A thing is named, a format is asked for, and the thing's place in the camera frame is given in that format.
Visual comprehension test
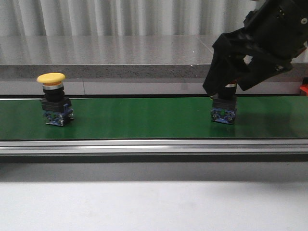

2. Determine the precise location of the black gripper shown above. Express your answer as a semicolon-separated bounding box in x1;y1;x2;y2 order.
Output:
203;0;308;94

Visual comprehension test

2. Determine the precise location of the green conveyor belt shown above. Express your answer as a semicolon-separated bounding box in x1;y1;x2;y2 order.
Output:
0;96;308;140

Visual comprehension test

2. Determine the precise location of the red plastic tray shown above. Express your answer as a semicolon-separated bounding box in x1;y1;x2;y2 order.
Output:
300;84;308;96

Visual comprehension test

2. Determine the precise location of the grey stone slab left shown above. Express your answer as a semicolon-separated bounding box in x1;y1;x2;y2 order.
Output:
0;36;213;79

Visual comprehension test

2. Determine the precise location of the white pleated curtain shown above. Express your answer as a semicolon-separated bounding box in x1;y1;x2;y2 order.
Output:
0;0;263;36

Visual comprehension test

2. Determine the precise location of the aluminium conveyor side rail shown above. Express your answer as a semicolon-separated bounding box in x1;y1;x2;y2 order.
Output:
0;139;308;157

